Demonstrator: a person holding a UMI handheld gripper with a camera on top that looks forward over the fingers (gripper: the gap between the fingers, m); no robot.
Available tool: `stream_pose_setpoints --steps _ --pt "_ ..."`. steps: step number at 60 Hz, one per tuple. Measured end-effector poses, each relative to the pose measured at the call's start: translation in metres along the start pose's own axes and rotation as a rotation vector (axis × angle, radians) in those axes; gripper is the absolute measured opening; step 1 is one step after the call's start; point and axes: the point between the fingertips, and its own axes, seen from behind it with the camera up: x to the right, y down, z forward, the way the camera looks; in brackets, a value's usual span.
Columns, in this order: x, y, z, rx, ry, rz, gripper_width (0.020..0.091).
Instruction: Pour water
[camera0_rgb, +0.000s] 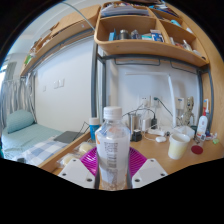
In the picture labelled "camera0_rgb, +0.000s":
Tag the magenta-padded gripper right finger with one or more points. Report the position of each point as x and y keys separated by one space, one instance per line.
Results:
x=150 y=171

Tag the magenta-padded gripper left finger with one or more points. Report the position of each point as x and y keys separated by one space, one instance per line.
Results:
x=75 y=171

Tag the clear plastic water bottle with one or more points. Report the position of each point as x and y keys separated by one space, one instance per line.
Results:
x=112 y=150

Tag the wrapped round pastry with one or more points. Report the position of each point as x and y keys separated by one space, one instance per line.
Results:
x=85 y=147
x=68 y=159

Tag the small white oval device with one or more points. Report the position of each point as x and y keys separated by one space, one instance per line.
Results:
x=160 y=139

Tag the dark grey laptop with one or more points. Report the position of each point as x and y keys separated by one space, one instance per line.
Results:
x=68 y=136

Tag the cream ceramic cup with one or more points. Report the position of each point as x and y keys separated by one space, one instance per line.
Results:
x=177 y=148

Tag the blue checked blanket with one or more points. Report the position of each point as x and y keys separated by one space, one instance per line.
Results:
x=43 y=151

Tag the black charger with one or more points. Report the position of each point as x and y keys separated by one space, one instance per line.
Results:
x=136 y=136

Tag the white power strip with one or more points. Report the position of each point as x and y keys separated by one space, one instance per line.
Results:
x=156 y=132

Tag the blue white-capped bottle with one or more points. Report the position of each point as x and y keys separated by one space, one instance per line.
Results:
x=94 y=128

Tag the white power adapter block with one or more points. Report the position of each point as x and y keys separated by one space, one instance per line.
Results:
x=145 y=124

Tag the flat round red coaster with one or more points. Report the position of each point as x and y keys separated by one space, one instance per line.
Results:
x=197 y=149

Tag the metal cup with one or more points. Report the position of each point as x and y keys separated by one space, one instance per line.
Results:
x=134 y=121

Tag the white carton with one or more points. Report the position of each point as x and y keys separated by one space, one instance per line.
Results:
x=185 y=131

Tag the bed with teal sheet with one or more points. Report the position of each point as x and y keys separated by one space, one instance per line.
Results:
x=30 y=136

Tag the white red-pump lotion bottle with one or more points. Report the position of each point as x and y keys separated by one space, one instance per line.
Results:
x=201 y=126

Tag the brown tree figurine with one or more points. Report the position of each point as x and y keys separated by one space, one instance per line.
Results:
x=188 y=111

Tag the teal pillow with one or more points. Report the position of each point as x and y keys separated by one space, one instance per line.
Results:
x=20 y=120

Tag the white desk lamp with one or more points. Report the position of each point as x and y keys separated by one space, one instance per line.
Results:
x=172 y=96

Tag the grey striped curtain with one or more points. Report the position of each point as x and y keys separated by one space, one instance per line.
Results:
x=13 y=96

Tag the wooden shelf unit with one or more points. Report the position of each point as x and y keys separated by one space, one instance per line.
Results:
x=146 y=46

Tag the wooden loft bed board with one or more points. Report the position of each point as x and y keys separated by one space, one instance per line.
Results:
x=63 y=30

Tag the white blue-stickered wall socket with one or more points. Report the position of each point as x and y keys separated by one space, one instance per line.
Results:
x=180 y=103

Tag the grey metal bed frame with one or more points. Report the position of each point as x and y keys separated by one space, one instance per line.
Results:
x=94 y=86

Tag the white wall switch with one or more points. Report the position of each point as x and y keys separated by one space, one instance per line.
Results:
x=59 y=83

